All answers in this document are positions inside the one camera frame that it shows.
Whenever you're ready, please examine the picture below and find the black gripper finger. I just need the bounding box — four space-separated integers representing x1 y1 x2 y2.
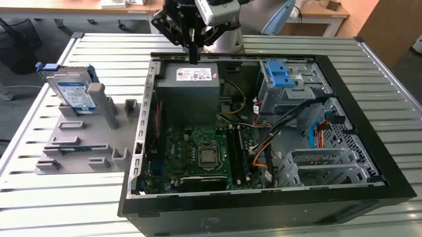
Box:
150 9 196 65
193 14 232 65

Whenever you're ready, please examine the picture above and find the hard disk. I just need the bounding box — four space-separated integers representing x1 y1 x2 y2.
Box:
34 63 99 114

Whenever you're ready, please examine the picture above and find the blue data wire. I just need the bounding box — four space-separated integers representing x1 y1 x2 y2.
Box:
257 111 345 171

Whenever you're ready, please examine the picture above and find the orange red power wire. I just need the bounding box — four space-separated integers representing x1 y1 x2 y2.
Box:
252 122 331 170

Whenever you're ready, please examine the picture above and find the metal disk bay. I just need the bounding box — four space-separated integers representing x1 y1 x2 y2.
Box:
276 147 372 188

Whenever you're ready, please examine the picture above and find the white box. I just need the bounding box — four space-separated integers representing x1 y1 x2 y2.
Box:
99 0 128 9

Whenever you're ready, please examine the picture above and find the blue plastic latch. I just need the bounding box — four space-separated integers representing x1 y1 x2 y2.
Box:
264 60 296 87

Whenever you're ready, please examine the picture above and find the wooden desk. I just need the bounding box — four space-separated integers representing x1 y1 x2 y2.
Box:
63 0 351 38

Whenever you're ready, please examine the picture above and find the grey power supply unit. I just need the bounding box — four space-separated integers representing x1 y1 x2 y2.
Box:
154 63 220 126

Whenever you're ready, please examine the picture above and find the metal drive cage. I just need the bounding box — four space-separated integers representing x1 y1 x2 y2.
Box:
256 59 333 124

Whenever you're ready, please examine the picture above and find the CPU socket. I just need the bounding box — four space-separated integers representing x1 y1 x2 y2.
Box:
196 142 221 172

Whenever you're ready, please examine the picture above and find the green motherboard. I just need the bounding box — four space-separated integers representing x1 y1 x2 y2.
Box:
144 124 264 195

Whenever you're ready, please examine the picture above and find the black RAM slot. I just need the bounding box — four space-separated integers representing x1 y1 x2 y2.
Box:
226 124 240 185
234 124 248 185
229 124 244 185
237 124 252 185

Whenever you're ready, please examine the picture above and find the silver CPU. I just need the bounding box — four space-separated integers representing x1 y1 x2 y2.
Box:
198 149 216 165

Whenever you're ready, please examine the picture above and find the grey parts rack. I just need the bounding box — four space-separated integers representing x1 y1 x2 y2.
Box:
34 82 142 175

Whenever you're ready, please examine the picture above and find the blue RAM stick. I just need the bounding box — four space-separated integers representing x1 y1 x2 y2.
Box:
57 146 91 152

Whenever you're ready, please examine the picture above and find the grey metal stand foot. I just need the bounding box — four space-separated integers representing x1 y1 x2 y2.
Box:
0 81 15 101

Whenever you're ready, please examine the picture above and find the black graphics card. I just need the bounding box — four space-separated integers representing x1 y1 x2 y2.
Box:
178 174 228 194

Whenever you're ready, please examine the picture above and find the white round device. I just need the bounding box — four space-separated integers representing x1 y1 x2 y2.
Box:
411 34 422 54

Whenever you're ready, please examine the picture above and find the black PC case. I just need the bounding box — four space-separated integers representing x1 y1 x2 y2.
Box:
117 51 416 237

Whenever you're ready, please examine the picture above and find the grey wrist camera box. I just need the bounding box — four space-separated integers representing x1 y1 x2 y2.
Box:
193 0 240 26

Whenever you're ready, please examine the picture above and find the yellow black supply wire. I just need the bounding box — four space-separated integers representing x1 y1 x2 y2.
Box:
214 79 248 117

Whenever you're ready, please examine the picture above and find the twisted red black wire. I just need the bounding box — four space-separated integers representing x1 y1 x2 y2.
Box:
148 100 164 155

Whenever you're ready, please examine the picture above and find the red yellow drive wire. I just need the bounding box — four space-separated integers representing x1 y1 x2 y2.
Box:
252 97 273 128

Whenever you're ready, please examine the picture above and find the black cable bundle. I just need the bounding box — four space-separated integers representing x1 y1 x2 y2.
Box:
262 97 328 178

